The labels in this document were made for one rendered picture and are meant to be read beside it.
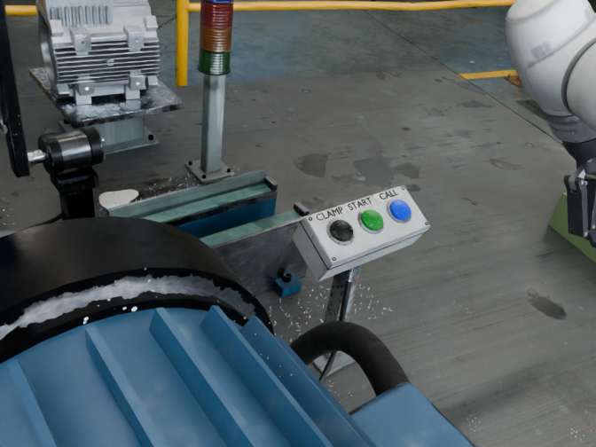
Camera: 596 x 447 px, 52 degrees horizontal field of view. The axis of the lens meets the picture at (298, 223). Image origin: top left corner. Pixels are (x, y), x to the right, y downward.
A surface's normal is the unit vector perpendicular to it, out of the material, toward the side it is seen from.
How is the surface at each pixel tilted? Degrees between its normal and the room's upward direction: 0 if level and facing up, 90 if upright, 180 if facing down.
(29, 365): 14
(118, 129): 90
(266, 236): 90
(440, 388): 0
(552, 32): 79
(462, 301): 0
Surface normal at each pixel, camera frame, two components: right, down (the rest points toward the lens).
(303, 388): -0.48, -0.38
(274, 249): 0.58, 0.53
